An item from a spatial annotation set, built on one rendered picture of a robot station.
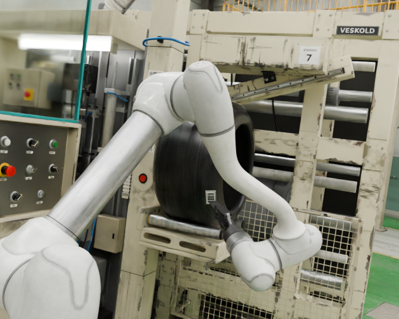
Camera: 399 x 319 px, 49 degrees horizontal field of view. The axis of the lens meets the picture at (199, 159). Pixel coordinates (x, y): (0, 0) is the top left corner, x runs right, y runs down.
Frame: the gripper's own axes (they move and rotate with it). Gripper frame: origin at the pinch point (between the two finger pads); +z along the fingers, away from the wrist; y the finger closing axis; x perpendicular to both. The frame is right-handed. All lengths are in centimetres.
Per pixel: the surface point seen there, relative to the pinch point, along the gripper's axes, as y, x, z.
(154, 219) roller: 14.6, -21.3, 22.5
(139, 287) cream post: 48, -34, 20
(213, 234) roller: 15.3, -1.1, 3.4
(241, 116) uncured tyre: -21.5, 23.0, 28.0
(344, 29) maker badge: -39, 93, 61
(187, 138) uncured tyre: -21.8, -3.4, 18.9
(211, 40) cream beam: -42, 28, 75
